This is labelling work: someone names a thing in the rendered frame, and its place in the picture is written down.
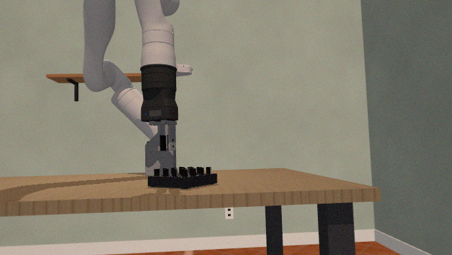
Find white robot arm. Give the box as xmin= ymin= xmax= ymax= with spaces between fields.
xmin=83 ymin=0 xmax=179 ymax=139

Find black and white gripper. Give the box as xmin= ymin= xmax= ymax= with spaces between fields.
xmin=140 ymin=42 xmax=192 ymax=151

